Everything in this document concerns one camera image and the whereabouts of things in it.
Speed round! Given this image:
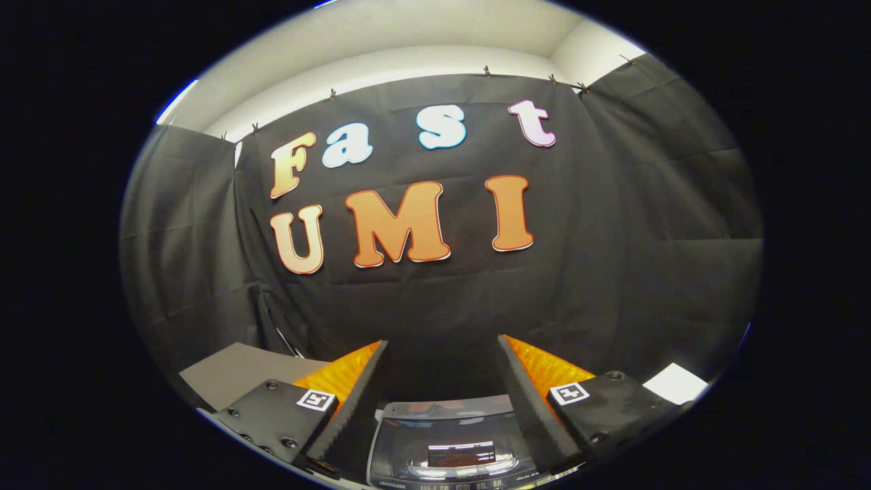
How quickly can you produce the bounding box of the black backdrop cloth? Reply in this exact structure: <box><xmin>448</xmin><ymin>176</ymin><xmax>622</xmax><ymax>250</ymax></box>
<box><xmin>119</xmin><ymin>53</ymin><xmax>764</xmax><ymax>409</ymax></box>

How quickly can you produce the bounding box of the grey washing machine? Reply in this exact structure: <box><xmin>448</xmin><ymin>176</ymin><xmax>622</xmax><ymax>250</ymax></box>
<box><xmin>366</xmin><ymin>395</ymin><xmax>587</xmax><ymax>490</ymax></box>

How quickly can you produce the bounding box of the white side table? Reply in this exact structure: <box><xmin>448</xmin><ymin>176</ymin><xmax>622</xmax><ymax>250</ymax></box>
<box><xmin>642</xmin><ymin>362</ymin><xmax>710</xmax><ymax>406</ymax></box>

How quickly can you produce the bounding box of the dark washing machine lid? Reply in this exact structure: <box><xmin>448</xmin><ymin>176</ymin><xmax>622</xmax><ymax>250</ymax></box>
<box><xmin>371</xmin><ymin>395</ymin><xmax>540</xmax><ymax>481</ymax></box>

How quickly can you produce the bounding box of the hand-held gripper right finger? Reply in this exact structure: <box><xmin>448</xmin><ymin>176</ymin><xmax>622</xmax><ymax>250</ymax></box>
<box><xmin>495</xmin><ymin>334</ymin><xmax>683</xmax><ymax>477</ymax></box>

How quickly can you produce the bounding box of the grey board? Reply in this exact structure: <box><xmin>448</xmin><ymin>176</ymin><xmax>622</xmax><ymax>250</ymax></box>
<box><xmin>180</xmin><ymin>342</ymin><xmax>329</xmax><ymax>410</ymax></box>

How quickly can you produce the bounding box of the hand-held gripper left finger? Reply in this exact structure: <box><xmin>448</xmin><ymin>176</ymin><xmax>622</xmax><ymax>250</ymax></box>
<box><xmin>216</xmin><ymin>340</ymin><xmax>391</xmax><ymax>478</ymax></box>

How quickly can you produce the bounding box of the row of small clips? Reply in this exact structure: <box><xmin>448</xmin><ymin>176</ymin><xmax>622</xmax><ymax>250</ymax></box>
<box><xmin>167</xmin><ymin>53</ymin><xmax>640</xmax><ymax>144</ymax></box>

